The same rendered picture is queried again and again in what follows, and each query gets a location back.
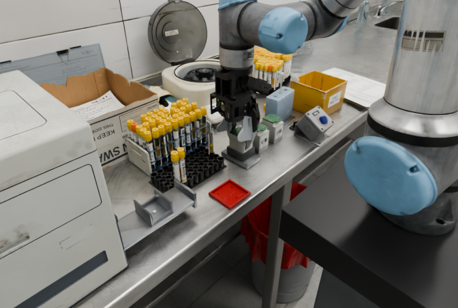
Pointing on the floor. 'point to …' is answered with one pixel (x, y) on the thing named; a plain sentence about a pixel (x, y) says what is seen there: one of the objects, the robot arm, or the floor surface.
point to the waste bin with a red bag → (258, 247)
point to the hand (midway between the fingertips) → (240, 138)
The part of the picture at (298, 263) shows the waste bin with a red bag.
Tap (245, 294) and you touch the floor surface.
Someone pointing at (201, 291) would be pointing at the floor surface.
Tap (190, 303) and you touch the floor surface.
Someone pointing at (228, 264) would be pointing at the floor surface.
